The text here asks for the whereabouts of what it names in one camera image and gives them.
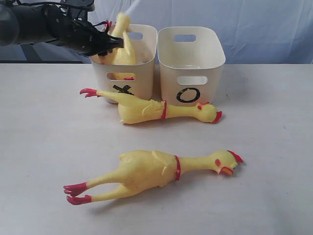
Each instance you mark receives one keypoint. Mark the blue-grey backdrop curtain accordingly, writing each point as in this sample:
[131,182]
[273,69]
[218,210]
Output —
[250,31]

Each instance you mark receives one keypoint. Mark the headless rubber chicken body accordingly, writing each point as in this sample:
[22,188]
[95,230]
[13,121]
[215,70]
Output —
[121,56]

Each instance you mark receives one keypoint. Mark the cream bin marked X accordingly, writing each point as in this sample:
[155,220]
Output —
[131,79]

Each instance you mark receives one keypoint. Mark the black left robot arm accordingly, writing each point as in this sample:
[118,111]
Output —
[23,23]

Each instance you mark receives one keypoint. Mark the whole rubber chicken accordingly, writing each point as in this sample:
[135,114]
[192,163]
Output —
[133,110]
[140,170]

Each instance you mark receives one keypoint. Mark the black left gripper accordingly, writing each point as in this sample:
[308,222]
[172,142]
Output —
[68,25]

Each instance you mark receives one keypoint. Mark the cream bin marked O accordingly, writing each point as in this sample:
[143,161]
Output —
[191,60]

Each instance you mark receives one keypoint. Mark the detached rubber chicken head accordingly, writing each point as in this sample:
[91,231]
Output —
[123,20]

